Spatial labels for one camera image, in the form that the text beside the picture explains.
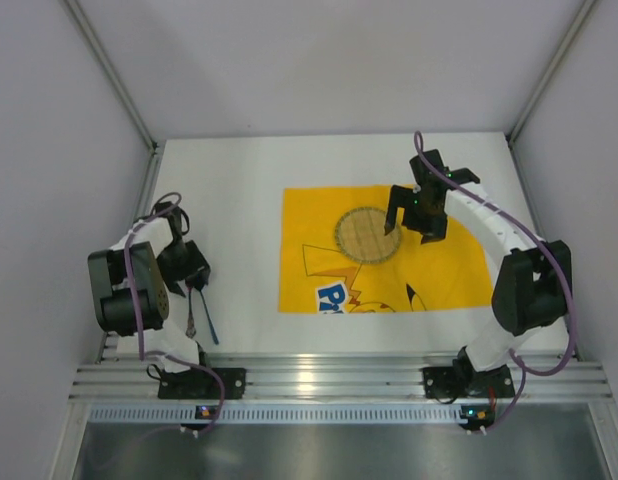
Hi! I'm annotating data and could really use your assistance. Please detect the yellow Pikachu cloth placemat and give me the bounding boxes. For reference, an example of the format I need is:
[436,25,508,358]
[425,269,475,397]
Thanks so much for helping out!
[278,185,492,314]

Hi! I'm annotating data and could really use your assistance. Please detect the pink metal fork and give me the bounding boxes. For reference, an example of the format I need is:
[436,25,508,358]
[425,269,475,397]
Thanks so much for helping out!
[185,284,196,339]

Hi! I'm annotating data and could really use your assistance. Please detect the blue metal spoon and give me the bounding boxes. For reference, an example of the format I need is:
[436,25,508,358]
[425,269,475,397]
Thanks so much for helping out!
[198,289,220,346]

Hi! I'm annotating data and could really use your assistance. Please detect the round woven bamboo plate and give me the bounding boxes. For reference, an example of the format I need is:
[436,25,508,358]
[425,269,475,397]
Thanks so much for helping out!
[334,206,402,265]

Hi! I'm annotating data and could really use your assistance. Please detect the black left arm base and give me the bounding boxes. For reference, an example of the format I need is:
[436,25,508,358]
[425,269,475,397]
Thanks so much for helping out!
[149,368,247,400]

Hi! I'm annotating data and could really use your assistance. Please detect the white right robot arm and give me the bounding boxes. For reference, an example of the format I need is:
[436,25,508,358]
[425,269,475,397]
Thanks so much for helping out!
[384,149,576,382]

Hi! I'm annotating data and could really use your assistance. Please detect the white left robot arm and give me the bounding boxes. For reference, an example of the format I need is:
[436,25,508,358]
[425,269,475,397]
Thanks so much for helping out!
[87,201,211,375]

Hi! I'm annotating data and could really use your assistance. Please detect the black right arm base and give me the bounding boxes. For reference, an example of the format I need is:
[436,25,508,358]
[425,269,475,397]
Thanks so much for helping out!
[422,365,515,403]

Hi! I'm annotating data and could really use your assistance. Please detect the aluminium mounting rail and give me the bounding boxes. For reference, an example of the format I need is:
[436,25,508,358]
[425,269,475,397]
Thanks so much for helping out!
[69,354,613,403]

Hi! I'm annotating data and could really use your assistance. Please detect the slotted grey cable duct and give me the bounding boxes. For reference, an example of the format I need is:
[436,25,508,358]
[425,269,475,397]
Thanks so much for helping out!
[89,404,468,425]

